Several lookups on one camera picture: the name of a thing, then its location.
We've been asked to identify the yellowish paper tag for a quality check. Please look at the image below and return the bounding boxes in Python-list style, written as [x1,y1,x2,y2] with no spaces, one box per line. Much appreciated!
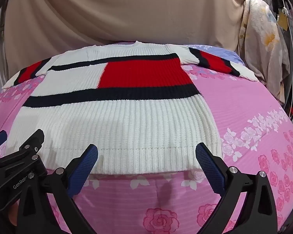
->
[278,12,289,31]

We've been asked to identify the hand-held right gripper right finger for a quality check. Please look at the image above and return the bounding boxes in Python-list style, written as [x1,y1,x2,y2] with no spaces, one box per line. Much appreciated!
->
[195,143,279,234]

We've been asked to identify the beige curtain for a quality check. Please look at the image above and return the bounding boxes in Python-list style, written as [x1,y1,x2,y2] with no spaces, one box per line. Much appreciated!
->
[5,0,247,61]

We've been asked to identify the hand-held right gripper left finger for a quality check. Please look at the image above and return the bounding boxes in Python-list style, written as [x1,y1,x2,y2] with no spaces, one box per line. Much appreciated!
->
[18,144,99,234]

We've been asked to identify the pink floral bed sheet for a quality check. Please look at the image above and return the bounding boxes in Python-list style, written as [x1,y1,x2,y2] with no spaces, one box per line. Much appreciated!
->
[0,43,293,234]

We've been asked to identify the cream floral hanging cloth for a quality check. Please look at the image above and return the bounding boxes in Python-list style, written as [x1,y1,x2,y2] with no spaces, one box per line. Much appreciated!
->
[238,0,290,104]

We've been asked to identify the white red black knit sweater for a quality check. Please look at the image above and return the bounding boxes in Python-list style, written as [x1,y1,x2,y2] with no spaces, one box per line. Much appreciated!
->
[2,40,259,176]

